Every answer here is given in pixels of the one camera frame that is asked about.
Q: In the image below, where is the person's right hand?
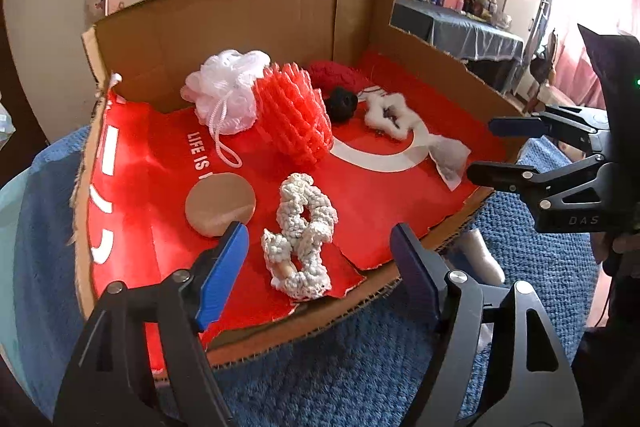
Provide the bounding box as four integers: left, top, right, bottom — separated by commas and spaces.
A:
602, 233, 640, 277

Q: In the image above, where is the white tea bag sachet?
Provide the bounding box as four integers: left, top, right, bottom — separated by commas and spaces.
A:
424, 133, 472, 192

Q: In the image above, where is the table with dark cloth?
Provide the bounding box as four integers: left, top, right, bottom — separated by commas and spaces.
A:
390, 0, 524, 92

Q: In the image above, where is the red knitted cloth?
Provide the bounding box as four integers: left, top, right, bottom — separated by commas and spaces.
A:
306, 60, 371, 100

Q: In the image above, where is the blue knitted blanket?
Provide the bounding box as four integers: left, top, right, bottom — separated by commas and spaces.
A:
0, 127, 601, 427

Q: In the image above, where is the white bath pouf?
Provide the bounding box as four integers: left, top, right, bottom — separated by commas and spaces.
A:
181, 49, 271, 168

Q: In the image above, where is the beige round puff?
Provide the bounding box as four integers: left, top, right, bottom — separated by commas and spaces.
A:
185, 173, 257, 238

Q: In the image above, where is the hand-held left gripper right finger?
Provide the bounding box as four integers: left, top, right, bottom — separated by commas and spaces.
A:
390, 223, 586, 427

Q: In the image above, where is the cardboard box with red lining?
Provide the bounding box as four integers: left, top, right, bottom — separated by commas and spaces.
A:
72, 0, 526, 383

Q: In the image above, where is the red mesh sponge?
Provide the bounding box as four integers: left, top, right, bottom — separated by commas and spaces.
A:
256, 62, 335, 165

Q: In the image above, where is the pink curtain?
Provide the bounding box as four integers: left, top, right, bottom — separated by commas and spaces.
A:
545, 0, 640, 108

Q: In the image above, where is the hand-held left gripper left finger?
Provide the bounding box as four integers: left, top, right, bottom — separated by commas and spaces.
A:
52, 222, 251, 427

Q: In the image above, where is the cream crochet scrunchie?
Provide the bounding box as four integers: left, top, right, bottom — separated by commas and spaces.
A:
261, 173, 338, 301

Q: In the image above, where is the white fluffy scrunchie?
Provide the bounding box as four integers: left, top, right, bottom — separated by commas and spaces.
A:
362, 93, 425, 140

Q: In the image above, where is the person's right forearm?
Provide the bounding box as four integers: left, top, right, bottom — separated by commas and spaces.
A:
570, 272, 640, 427

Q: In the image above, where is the black yarn ball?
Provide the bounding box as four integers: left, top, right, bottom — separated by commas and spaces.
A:
325, 87, 360, 126

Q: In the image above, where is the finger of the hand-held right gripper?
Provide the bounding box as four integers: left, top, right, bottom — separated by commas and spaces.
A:
489, 105, 610, 154
466, 154, 615, 214

